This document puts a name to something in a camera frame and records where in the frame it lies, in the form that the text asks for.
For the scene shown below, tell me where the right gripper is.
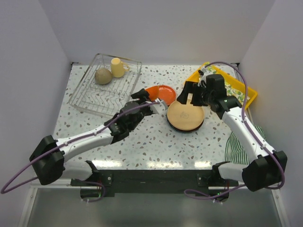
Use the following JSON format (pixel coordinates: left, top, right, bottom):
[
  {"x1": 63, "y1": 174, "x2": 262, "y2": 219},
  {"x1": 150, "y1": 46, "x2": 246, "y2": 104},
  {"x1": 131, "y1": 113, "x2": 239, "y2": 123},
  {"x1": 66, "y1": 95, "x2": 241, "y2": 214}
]
[{"x1": 177, "y1": 81, "x2": 214, "y2": 107}]

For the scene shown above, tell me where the orange plate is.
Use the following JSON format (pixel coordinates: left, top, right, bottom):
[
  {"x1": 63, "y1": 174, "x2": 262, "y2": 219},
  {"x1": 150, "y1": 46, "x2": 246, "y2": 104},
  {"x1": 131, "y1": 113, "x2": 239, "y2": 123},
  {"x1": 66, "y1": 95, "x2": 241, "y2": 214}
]
[{"x1": 157, "y1": 85, "x2": 177, "y2": 106}]

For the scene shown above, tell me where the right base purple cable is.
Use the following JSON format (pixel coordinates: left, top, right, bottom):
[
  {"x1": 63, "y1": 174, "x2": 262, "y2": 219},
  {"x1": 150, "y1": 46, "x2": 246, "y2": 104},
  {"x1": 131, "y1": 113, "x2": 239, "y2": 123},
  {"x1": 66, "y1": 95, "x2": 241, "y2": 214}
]
[{"x1": 184, "y1": 184, "x2": 247, "y2": 202}]

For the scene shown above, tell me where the yellow plate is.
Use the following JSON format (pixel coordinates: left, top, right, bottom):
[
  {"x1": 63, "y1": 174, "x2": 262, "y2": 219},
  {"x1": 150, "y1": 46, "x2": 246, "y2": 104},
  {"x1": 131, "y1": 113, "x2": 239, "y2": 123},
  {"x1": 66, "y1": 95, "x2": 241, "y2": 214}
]
[{"x1": 167, "y1": 99, "x2": 205, "y2": 131}]

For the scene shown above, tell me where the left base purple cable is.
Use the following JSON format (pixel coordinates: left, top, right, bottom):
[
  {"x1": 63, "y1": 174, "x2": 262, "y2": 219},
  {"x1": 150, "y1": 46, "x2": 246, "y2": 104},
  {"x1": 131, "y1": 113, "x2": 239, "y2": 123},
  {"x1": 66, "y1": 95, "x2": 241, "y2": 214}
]
[{"x1": 80, "y1": 181, "x2": 107, "y2": 203}]

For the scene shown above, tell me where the chrome wire dish rack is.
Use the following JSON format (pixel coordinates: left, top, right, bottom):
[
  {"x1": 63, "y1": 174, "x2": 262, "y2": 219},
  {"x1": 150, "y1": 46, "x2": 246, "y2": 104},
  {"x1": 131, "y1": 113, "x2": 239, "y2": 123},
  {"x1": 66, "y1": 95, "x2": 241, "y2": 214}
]
[{"x1": 69, "y1": 53, "x2": 142, "y2": 118}]

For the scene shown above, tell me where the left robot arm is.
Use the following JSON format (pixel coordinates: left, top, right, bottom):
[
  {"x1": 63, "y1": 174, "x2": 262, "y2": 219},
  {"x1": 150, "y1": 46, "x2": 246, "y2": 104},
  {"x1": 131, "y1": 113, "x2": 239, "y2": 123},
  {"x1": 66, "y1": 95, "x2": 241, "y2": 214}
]
[{"x1": 29, "y1": 89, "x2": 158, "y2": 185}]

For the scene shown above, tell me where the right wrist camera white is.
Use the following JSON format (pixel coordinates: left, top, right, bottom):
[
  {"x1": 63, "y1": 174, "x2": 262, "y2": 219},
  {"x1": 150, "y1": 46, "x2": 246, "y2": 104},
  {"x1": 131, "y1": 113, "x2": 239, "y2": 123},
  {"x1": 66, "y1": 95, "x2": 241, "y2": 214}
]
[{"x1": 198, "y1": 68, "x2": 208, "y2": 87}]

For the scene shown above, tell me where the yellow plastic tray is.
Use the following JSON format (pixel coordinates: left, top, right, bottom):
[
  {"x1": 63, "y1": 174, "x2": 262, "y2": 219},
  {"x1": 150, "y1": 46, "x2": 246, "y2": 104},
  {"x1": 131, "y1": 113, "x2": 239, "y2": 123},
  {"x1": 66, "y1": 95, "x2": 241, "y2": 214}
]
[{"x1": 184, "y1": 62, "x2": 258, "y2": 111}]

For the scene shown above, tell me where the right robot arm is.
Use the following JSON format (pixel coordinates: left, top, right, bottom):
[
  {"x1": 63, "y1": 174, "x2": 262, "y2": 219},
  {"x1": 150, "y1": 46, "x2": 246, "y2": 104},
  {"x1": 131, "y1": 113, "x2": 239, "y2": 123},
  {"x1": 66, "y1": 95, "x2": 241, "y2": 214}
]
[{"x1": 177, "y1": 74, "x2": 287, "y2": 192}]

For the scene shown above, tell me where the green striped cloth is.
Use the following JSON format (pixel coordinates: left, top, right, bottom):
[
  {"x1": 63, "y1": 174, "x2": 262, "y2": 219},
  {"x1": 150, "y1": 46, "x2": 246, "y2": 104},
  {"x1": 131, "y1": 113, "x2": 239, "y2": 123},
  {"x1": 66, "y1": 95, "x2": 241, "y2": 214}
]
[{"x1": 224, "y1": 125, "x2": 267, "y2": 165}]

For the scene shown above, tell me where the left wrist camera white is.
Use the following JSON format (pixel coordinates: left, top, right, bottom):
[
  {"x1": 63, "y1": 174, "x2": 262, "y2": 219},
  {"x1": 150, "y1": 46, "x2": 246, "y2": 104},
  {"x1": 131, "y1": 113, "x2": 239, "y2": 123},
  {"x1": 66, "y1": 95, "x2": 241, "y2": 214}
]
[{"x1": 149, "y1": 98, "x2": 168, "y2": 115}]

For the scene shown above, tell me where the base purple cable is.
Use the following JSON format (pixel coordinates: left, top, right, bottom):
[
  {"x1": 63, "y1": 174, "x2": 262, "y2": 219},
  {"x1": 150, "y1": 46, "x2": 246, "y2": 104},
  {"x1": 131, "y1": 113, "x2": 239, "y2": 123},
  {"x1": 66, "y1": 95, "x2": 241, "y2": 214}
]
[
  {"x1": 80, "y1": 181, "x2": 107, "y2": 203},
  {"x1": 184, "y1": 184, "x2": 247, "y2": 202}
]

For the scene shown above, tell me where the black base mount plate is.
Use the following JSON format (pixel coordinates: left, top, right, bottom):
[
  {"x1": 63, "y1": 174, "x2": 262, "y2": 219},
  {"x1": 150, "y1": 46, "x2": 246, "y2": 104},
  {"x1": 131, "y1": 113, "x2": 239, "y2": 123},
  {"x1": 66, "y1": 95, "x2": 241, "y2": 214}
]
[{"x1": 71, "y1": 170, "x2": 231, "y2": 199}]

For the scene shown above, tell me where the dark brown beige plate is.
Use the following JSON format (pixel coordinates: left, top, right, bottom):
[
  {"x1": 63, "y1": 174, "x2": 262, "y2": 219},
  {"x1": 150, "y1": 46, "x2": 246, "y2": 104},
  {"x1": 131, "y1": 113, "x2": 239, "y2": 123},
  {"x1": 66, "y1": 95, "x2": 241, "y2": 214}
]
[{"x1": 166, "y1": 118, "x2": 205, "y2": 132}]

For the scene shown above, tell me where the beige small plate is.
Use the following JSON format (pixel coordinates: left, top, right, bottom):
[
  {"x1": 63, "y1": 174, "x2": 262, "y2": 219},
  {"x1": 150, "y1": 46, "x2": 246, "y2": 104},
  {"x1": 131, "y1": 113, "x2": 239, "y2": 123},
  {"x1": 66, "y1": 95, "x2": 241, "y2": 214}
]
[{"x1": 94, "y1": 68, "x2": 113, "y2": 85}]

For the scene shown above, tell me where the lemon print cloth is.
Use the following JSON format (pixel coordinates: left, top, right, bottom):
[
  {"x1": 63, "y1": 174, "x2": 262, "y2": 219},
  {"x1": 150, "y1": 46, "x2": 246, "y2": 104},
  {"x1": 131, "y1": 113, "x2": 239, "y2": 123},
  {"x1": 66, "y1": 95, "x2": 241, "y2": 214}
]
[{"x1": 197, "y1": 61, "x2": 257, "y2": 109}]

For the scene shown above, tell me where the orange ceramic bowl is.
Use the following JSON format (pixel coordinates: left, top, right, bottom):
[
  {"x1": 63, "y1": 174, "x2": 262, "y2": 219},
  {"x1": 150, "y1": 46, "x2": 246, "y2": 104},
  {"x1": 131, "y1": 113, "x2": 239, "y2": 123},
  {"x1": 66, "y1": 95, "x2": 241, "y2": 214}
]
[{"x1": 145, "y1": 86, "x2": 159, "y2": 101}]

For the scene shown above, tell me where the yellow ceramic mug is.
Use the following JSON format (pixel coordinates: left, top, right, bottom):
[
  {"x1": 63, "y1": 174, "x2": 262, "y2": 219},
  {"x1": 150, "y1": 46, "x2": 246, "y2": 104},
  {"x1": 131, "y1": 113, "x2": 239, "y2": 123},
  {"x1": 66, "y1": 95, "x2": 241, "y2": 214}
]
[{"x1": 110, "y1": 58, "x2": 130, "y2": 78}]

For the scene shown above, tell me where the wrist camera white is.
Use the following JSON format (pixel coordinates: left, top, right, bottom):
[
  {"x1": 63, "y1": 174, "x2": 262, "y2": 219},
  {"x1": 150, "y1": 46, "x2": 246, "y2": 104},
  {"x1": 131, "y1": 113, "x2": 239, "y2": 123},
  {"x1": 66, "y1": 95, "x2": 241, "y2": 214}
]
[
  {"x1": 149, "y1": 98, "x2": 168, "y2": 115},
  {"x1": 198, "y1": 68, "x2": 208, "y2": 87}
]

